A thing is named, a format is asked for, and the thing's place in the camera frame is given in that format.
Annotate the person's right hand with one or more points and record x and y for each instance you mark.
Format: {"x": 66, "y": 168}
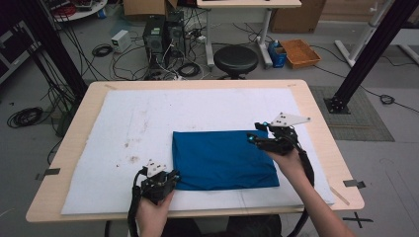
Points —
{"x": 291, "y": 166}

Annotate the white power supply box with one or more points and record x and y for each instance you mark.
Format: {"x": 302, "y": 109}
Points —
{"x": 120, "y": 40}

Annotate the black round stool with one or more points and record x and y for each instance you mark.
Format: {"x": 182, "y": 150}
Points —
{"x": 235, "y": 59}

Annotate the blue box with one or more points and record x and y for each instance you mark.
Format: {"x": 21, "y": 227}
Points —
{"x": 277, "y": 56}

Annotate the dark equipment rack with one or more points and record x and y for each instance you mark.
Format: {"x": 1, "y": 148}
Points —
{"x": 13, "y": 49}

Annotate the black metal stand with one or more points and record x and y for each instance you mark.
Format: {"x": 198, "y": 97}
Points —
{"x": 56, "y": 46}
{"x": 372, "y": 49}

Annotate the blue t-shirt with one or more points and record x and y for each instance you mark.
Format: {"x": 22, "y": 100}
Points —
{"x": 220, "y": 161}

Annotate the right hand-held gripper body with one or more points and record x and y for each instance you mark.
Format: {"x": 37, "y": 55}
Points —
{"x": 283, "y": 141}

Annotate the black tape cross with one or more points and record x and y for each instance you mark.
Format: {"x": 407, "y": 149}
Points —
{"x": 357, "y": 220}

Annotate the thin wooden strip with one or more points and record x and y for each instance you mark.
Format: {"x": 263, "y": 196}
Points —
{"x": 340, "y": 196}

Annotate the black computer tower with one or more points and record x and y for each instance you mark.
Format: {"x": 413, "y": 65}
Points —
{"x": 153, "y": 39}
{"x": 175, "y": 33}

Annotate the white metal stand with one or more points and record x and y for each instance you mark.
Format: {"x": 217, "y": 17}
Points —
{"x": 362, "y": 33}

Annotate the round white table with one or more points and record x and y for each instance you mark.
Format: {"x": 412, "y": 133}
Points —
{"x": 82, "y": 10}

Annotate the large cardboard box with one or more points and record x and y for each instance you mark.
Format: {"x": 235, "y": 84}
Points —
{"x": 296, "y": 19}

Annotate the white desk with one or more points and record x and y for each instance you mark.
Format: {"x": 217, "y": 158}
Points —
{"x": 247, "y": 3}

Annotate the grey floor mat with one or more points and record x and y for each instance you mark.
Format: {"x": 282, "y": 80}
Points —
{"x": 362, "y": 108}

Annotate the person's dark trousers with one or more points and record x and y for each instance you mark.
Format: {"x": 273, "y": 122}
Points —
{"x": 250, "y": 227}

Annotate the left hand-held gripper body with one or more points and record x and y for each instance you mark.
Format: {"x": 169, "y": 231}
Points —
{"x": 156, "y": 186}

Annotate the person's left hand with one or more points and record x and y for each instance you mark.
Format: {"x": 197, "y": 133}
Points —
{"x": 151, "y": 215}

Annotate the grey tape strip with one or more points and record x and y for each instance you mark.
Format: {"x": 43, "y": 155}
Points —
{"x": 49, "y": 172}
{"x": 355, "y": 183}

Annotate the white felt mat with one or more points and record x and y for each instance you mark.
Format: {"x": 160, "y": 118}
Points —
{"x": 148, "y": 115}

